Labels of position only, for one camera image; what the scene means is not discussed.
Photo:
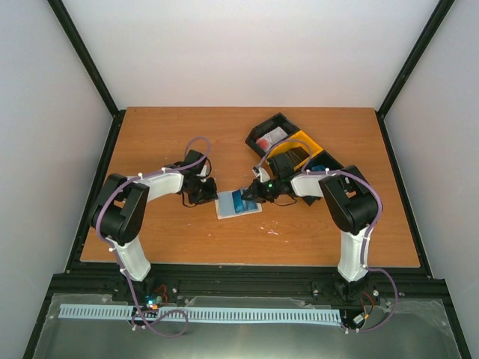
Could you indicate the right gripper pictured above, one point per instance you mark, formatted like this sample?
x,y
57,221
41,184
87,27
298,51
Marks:
x,y
254,191

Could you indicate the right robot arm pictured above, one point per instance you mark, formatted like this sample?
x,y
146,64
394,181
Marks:
x,y
353,205

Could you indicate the yellow bin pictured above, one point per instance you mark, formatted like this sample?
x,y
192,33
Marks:
x,y
297,139

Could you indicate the right black frame post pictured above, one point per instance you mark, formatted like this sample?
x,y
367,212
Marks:
x,y
427,34

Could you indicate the black bin with blue cards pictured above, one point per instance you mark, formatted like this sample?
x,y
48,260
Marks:
x,y
324,158

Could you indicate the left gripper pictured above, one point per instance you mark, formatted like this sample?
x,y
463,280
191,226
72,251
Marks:
x,y
210,196

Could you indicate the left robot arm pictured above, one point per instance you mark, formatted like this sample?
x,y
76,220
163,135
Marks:
x,y
118,212

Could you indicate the beige card holder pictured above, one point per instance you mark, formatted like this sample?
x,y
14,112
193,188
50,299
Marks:
x,y
230,204

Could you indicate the small electronics board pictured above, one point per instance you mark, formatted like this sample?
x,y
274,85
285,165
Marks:
x,y
156,300

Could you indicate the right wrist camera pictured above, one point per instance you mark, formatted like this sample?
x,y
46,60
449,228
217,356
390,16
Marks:
x,y
261,174

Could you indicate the black frame post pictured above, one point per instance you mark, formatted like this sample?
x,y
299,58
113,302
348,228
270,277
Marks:
x,y
66,22
427,34

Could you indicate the black aluminium rail base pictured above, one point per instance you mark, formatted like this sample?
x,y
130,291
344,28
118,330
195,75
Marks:
x,y
314,285

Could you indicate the dark grey cards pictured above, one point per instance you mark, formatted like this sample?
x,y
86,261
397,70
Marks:
x,y
297,154

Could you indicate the light blue cable duct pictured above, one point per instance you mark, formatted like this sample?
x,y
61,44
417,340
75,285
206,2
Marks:
x,y
209,315

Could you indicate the left black frame post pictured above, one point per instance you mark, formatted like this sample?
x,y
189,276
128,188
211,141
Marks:
x,y
66,22

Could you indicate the blue VIP card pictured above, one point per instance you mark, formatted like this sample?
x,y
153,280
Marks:
x,y
240,206

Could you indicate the red white cards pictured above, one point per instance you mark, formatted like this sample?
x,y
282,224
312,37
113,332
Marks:
x,y
266,141

